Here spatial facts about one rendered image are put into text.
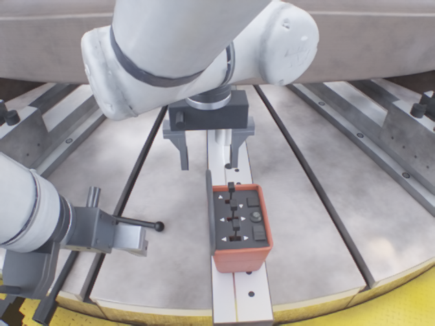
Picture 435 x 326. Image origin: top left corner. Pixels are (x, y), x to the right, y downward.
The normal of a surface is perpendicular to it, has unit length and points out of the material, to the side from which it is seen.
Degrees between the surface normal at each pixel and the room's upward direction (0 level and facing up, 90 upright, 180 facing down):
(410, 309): 0
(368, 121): 71
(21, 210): 89
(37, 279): 25
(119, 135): 0
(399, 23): 90
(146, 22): 108
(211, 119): 90
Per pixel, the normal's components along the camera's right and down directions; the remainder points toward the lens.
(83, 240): -0.14, -0.40
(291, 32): 0.59, 0.48
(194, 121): 0.07, 0.68
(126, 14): -0.77, 0.50
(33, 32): -0.23, 0.66
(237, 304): 0.00, -0.73
